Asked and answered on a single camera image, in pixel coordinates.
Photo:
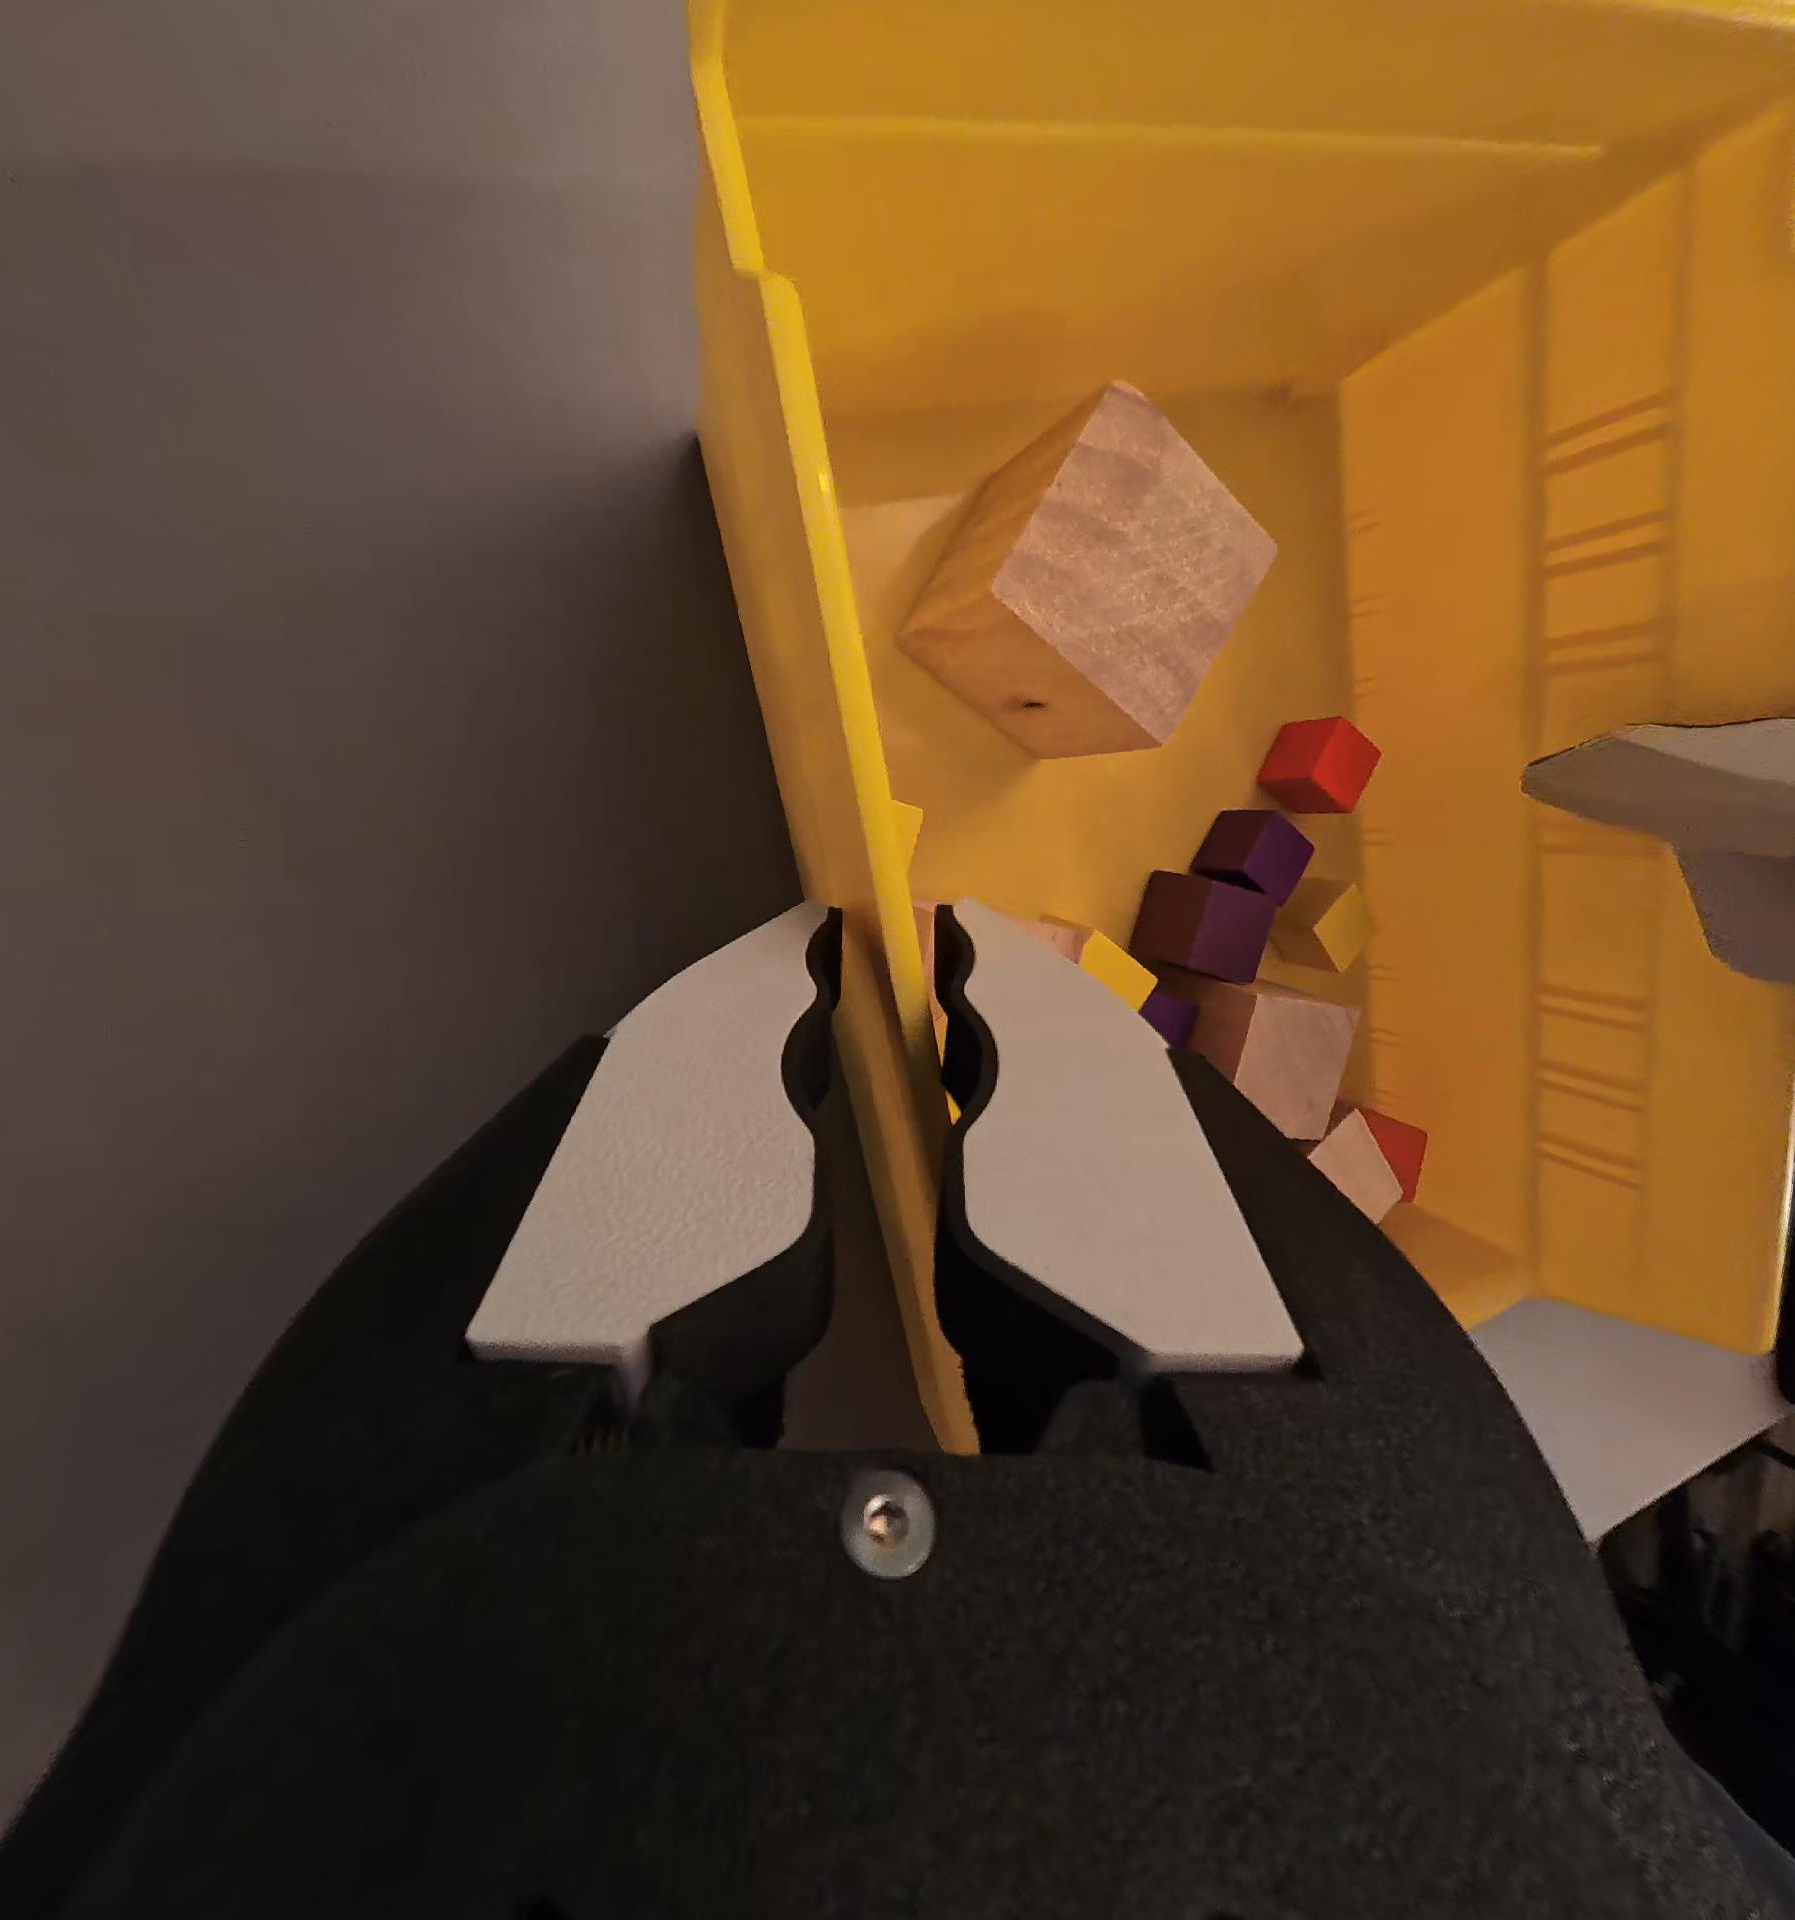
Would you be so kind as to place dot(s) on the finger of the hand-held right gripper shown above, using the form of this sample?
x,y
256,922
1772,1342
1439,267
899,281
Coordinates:
x,y
1692,784
1782,915

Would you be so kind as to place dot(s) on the yellow plastic box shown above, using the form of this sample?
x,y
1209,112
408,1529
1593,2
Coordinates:
x,y
1138,225

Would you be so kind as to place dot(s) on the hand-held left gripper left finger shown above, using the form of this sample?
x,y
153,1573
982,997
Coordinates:
x,y
657,1200

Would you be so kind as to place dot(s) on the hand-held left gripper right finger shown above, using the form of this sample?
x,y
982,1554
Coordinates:
x,y
1105,1200

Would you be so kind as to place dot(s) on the pile of wooden cubes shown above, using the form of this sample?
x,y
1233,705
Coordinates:
x,y
1089,573

